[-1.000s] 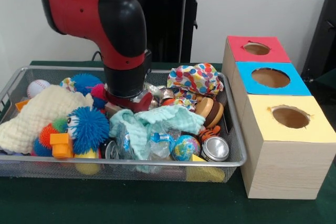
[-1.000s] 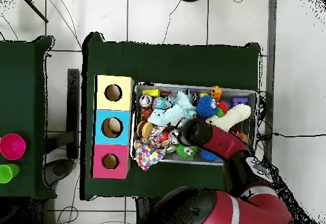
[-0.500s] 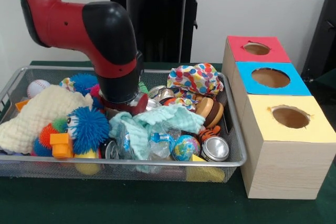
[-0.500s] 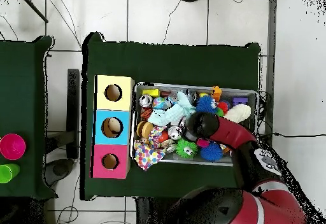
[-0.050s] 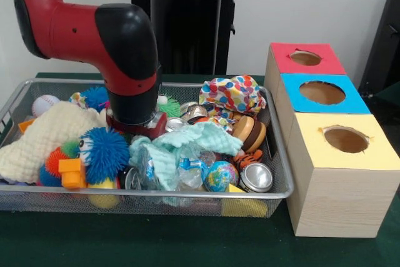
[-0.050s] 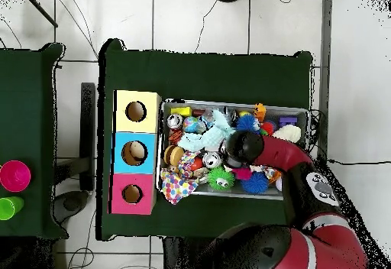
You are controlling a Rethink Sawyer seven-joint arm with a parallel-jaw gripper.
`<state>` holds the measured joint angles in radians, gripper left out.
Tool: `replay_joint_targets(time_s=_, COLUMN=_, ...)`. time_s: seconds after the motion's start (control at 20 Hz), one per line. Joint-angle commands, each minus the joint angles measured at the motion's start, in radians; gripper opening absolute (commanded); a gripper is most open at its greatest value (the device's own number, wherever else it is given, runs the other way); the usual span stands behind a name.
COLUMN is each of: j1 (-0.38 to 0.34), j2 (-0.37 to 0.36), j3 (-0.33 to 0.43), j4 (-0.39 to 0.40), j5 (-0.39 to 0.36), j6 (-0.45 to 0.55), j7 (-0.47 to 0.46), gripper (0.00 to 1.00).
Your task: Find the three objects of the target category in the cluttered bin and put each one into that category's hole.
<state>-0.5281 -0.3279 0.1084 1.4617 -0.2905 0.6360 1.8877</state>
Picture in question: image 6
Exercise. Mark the mint green waffle cloth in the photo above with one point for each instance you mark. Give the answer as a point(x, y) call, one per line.
point(210, 137)

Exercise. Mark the pink plastic cup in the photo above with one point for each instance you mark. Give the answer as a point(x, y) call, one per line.
point(15, 175)

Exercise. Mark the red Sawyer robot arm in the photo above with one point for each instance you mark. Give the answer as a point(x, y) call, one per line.
point(281, 152)

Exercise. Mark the wooden box with three holes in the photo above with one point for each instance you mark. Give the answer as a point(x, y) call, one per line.
point(119, 146)

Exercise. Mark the small globe ball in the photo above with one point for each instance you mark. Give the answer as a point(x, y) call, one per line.
point(191, 123)

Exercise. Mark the crushed silver drink can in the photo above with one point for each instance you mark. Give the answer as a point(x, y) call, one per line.
point(211, 160)

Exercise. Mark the wooden toy hamburger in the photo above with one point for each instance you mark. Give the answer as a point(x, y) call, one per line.
point(173, 155)

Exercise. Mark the green spiky ball with eyes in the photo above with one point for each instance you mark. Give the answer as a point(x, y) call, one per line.
point(220, 178)

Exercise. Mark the polka-dot fabric cloth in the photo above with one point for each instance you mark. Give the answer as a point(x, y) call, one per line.
point(175, 186)

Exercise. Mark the blue spiky rubber ball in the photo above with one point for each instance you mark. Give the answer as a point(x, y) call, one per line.
point(255, 183)
point(246, 123)

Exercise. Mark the dark green table cloth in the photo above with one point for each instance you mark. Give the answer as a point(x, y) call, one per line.
point(27, 97)
point(213, 73)

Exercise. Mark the orange plastic toy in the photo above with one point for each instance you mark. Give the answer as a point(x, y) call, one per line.
point(259, 111)

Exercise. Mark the cream waffle cloth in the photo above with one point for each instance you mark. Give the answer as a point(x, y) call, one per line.
point(287, 133)

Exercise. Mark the black flat panel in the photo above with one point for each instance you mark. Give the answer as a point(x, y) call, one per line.
point(88, 128)

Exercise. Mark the dark grey stand foot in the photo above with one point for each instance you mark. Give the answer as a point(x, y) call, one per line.
point(71, 203)

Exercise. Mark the black rod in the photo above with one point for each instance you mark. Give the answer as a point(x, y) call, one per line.
point(42, 11)

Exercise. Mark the green plastic cup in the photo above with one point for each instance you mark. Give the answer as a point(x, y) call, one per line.
point(7, 208)

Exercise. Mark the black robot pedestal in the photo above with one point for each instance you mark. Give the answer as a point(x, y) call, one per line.
point(180, 256)

